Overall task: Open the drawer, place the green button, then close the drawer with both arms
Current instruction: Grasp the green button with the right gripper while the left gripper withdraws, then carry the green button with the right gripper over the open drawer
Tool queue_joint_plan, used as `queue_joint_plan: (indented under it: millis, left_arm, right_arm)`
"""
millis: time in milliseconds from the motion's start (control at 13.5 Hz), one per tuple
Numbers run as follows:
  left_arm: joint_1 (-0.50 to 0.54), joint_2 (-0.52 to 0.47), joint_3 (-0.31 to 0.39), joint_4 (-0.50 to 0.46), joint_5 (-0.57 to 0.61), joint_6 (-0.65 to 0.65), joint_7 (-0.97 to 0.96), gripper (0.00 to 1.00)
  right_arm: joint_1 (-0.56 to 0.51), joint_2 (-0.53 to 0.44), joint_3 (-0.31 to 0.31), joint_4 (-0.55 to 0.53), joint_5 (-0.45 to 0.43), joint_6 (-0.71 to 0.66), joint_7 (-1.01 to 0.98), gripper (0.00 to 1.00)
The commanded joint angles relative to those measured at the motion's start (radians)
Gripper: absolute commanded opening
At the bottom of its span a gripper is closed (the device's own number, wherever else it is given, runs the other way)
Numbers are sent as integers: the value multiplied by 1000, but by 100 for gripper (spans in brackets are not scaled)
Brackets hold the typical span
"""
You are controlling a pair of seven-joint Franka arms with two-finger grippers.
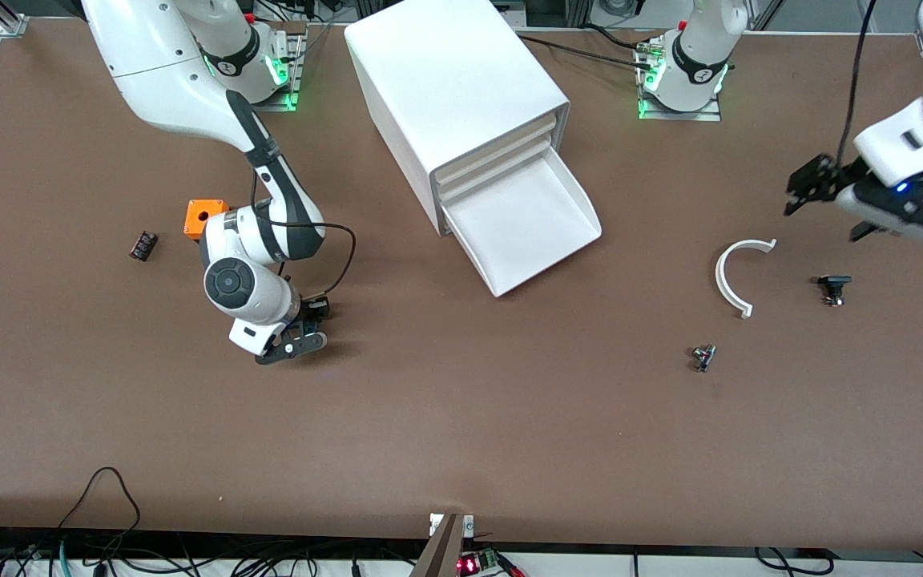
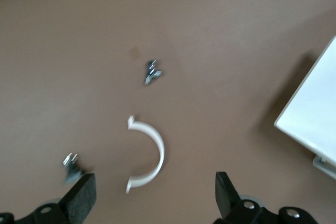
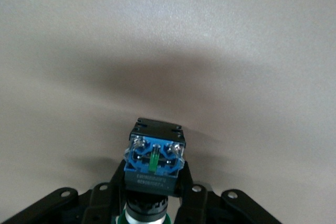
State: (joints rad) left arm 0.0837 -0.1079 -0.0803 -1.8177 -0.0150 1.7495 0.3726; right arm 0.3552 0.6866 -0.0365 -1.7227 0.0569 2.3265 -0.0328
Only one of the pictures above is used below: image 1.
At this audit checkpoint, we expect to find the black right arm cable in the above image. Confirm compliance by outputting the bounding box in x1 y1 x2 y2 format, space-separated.
251 171 357 301

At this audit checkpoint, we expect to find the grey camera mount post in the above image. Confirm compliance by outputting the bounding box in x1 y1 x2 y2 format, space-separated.
409 513 476 577

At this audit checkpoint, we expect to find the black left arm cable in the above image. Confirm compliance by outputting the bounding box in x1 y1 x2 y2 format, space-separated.
833 0 881 166

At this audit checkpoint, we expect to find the small black clamp part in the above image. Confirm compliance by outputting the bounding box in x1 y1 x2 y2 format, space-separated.
817 274 853 307

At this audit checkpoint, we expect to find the black cable on table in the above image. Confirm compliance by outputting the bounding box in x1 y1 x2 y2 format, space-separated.
516 34 658 67

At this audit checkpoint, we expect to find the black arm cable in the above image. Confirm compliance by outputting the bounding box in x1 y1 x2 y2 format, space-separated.
833 0 881 166
251 171 357 301

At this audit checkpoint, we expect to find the orange box with hole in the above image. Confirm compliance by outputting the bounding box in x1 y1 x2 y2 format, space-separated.
183 199 231 241

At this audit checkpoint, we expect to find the white drawer cabinet shell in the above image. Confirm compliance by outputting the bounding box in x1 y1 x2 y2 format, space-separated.
343 0 572 238

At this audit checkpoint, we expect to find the white curved plastic arc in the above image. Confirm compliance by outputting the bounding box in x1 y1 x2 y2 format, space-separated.
715 238 778 320

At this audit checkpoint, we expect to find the circuit board with red light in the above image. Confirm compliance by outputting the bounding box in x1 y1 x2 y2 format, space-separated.
457 548 504 577

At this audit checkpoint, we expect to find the white drawer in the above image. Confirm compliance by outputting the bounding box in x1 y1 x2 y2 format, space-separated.
438 147 603 300
436 134 556 203
433 114 559 190

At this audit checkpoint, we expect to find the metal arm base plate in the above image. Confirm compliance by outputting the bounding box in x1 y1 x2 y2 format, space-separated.
252 22 307 112
636 38 723 123

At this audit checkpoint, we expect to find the black looped cable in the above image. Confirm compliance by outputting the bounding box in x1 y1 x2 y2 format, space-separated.
56 466 143 533
753 547 834 577

